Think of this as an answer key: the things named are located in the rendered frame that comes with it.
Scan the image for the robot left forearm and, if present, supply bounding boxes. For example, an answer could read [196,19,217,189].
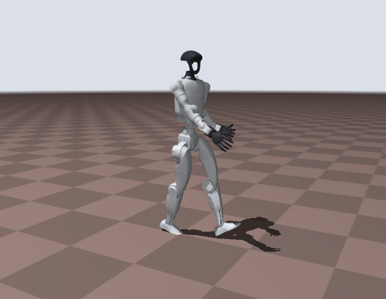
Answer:
[203,112,221,131]

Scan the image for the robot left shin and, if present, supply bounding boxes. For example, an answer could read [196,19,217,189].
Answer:
[206,181,224,228]

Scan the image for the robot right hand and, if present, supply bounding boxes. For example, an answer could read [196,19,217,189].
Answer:
[205,126,233,152]

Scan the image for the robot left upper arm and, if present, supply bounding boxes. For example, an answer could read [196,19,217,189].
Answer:
[202,82,210,118]

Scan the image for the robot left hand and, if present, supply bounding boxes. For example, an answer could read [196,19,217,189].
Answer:
[219,124,235,140]

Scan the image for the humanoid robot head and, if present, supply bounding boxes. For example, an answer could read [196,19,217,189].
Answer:
[181,50,202,80]

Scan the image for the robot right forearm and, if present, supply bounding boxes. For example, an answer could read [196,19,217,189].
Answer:
[185,107,212,135]

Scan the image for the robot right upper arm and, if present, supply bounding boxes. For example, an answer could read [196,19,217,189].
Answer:
[169,80,198,113]

